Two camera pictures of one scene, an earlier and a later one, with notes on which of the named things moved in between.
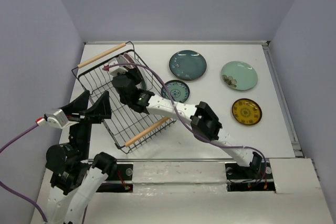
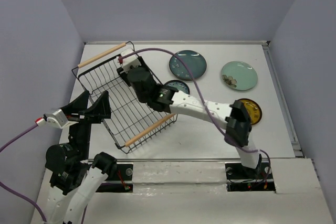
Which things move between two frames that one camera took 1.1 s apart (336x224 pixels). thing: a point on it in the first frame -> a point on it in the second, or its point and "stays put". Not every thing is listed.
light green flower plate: (239, 75) stays put
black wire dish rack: (127, 127) stays put
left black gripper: (96, 112) stays put
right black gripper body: (131, 75) -> (124, 74)
